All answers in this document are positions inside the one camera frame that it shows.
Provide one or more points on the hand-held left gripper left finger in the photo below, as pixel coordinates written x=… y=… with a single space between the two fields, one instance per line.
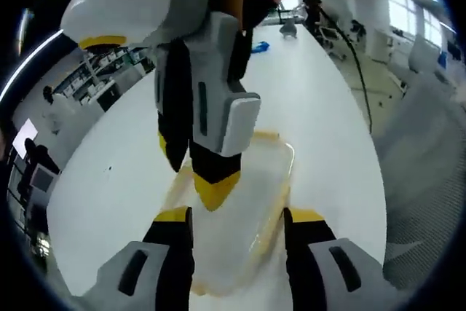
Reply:
x=164 y=263

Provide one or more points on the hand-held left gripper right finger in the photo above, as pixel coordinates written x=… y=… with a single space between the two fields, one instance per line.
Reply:
x=309 y=263

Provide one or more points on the clear plastic buckle container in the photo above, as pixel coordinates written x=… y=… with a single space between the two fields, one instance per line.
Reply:
x=255 y=209

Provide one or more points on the blue cloth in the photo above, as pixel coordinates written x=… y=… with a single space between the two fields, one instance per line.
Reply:
x=260 y=47

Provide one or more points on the storage shelf with boxes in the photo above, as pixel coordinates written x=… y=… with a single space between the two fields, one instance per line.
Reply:
x=105 y=74

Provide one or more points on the white lit screen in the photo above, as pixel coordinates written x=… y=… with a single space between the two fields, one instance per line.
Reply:
x=25 y=134

